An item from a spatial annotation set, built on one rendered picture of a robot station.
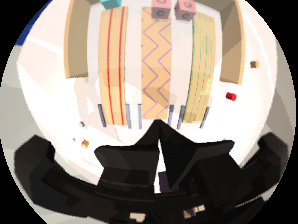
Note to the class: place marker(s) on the small red block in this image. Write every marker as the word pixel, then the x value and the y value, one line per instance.
pixel 230 96

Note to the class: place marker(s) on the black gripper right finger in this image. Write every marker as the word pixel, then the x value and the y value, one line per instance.
pixel 180 154

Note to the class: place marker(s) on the tan open wooden tray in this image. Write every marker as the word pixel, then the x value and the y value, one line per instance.
pixel 210 37

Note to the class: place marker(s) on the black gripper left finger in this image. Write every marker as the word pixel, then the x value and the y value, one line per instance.
pixel 143 155

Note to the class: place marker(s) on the orange strip with purple zigzag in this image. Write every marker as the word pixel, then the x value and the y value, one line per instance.
pixel 155 93

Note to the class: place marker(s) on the small tan cube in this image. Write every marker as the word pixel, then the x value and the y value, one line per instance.
pixel 84 144
pixel 254 64

